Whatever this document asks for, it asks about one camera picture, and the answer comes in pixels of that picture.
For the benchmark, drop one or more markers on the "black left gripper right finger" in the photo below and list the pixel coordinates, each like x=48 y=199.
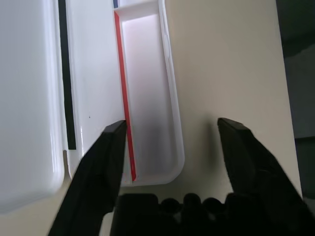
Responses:
x=258 y=177

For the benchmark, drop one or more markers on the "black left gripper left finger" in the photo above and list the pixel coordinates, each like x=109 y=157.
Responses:
x=98 y=172

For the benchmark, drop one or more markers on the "white plastic pencil case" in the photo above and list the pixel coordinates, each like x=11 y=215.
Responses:
x=147 y=86

